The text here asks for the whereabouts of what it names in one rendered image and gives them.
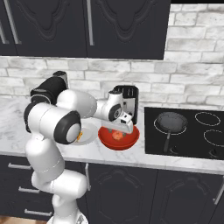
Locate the silver drawer handle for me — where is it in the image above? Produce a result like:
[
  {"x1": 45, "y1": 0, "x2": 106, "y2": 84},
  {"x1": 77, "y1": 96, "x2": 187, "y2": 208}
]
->
[
  {"x1": 7, "y1": 162, "x2": 32, "y2": 171},
  {"x1": 24, "y1": 208, "x2": 53, "y2": 218},
  {"x1": 17, "y1": 185, "x2": 41, "y2": 194}
]

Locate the silver wall cupboard handle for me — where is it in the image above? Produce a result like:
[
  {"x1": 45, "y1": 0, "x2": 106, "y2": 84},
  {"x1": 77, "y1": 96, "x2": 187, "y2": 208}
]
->
[
  {"x1": 0, "y1": 19, "x2": 10, "y2": 46},
  {"x1": 86, "y1": 0, "x2": 95, "y2": 46},
  {"x1": 3, "y1": 0, "x2": 22, "y2": 46}
]

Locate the black toaster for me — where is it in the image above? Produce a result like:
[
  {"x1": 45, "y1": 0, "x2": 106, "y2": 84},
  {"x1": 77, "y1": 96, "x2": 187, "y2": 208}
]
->
[{"x1": 113, "y1": 84, "x2": 140, "y2": 125}]

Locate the black hob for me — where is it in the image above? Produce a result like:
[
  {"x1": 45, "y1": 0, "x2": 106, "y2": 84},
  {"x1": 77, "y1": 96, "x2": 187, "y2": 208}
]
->
[{"x1": 143, "y1": 106, "x2": 224, "y2": 161}]

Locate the dark base cupboard door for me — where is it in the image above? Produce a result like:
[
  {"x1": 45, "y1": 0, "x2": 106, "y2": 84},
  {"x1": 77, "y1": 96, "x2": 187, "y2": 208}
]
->
[
  {"x1": 86, "y1": 163, "x2": 159, "y2": 224},
  {"x1": 149, "y1": 170, "x2": 224, "y2": 224}
]

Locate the black hob knob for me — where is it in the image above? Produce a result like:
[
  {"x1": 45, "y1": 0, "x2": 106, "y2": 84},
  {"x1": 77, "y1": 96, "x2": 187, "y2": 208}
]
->
[
  {"x1": 169, "y1": 145, "x2": 179, "y2": 156},
  {"x1": 209, "y1": 148, "x2": 224, "y2": 159}
]

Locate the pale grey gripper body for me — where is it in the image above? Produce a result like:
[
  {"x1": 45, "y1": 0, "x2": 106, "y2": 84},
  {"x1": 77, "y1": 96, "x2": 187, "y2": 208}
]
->
[{"x1": 101, "y1": 117, "x2": 135, "y2": 135}]

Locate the orange pink shrimp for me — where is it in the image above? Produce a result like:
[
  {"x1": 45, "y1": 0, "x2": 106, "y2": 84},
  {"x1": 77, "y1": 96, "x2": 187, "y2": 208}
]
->
[{"x1": 112, "y1": 130, "x2": 124, "y2": 141}]

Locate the black small appliance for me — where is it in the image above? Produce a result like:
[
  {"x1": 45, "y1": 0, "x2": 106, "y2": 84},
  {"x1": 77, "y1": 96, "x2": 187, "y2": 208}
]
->
[{"x1": 30, "y1": 70, "x2": 70, "y2": 106}]

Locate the dark drawer front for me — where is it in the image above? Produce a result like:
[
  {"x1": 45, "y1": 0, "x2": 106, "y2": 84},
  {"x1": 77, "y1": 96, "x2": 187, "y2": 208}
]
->
[
  {"x1": 0, "y1": 200, "x2": 88, "y2": 223},
  {"x1": 0, "y1": 178, "x2": 88, "y2": 207},
  {"x1": 0, "y1": 153, "x2": 88, "y2": 184}
]

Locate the white plate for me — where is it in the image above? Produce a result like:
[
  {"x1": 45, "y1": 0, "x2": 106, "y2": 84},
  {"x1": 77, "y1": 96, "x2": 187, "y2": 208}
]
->
[{"x1": 70, "y1": 122, "x2": 99, "y2": 146}]

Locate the red bowl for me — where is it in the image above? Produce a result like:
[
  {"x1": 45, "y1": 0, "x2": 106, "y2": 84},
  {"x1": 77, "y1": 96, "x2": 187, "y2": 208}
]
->
[{"x1": 97, "y1": 123, "x2": 141, "y2": 151}]

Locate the narrow dark wall cupboard door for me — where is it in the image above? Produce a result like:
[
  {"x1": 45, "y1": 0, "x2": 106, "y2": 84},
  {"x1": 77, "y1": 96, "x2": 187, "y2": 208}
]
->
[{"x1": 0, "y1": 0, "x2": 18, "y2": 57}]

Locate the silver base cupboard handle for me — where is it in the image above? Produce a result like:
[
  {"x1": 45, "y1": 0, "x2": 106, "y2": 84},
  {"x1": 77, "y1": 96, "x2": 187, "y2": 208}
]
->
[
  {"x1": 84, "y1": 163, "x2": 92, "y2": 193},
  {"x1": 213, "y1": 179, "x2": 224, "y2": 206}
]

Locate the dark grey frying pan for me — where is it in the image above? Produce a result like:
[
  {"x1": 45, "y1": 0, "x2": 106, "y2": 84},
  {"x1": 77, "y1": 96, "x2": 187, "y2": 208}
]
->
[{"x1": 153, "y1": 111, "x2": 189, "y2": 154}]

